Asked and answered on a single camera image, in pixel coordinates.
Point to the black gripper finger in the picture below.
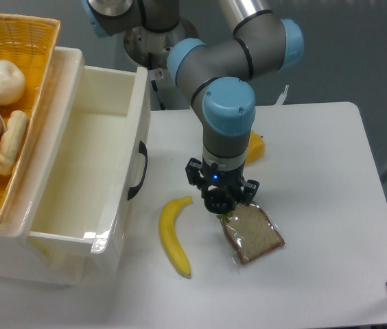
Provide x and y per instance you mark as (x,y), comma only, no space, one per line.
(248,191)
(193,172)

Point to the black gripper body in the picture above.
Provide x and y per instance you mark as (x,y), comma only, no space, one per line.
(230,181)

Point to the dark mangosteen with green leaves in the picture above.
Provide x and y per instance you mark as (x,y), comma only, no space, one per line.
(220,202)

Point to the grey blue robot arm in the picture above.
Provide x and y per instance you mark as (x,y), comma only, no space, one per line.
(214,80)

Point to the open upper white drawer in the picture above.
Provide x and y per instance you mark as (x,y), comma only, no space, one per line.
(84,207)

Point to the white drawer cabinet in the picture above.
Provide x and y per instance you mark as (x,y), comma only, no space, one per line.
(19,257)

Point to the yellow orange fruit piece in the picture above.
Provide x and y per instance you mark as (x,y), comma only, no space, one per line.
(256,147)

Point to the wrapped sandwich bread slice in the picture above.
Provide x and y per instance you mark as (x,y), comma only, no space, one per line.
(250,232)

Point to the yellow banana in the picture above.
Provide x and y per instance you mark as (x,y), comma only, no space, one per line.
(168,237)

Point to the beige peanut shaped bread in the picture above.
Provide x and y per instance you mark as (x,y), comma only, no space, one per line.
(11,140)

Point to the white round bun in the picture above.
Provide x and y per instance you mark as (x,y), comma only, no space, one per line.
(12,83)

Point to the black drawer handle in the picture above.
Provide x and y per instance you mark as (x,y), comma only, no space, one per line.
(140,167)

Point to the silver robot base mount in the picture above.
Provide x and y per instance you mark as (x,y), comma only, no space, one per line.
(150,49)

